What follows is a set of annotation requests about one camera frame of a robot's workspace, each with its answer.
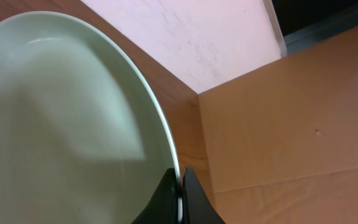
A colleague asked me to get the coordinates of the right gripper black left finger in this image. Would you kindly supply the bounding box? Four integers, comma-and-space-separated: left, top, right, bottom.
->
132, 168, 178, 224

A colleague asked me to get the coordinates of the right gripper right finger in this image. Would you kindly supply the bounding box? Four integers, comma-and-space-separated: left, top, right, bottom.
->
182, 167, 225, 224

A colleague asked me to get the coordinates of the light blue plate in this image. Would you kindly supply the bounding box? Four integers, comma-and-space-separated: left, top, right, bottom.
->
0, 11, 180, 223

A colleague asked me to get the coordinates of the brown cardboard box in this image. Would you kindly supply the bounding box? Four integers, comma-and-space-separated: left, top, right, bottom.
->
200, 26, 358, 224

